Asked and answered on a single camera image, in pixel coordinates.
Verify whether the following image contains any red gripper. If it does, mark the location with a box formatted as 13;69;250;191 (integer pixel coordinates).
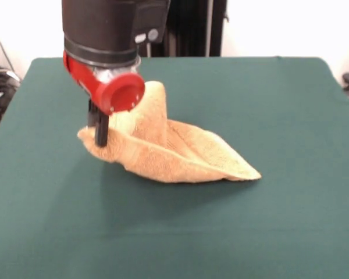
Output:
62;51;147;147

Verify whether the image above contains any black cable pile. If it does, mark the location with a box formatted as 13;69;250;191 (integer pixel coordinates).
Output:
0;69;21;126

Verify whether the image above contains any white cable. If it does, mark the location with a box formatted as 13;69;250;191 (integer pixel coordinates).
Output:
0;68;21;83

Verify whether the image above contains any dark green table cloth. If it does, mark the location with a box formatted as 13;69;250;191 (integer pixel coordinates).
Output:
0;56;349;279

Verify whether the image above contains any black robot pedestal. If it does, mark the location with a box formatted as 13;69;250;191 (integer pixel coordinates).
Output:
147;0;230;58

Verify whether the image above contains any orange terry towel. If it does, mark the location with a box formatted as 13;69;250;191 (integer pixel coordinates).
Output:
77;80;262;184

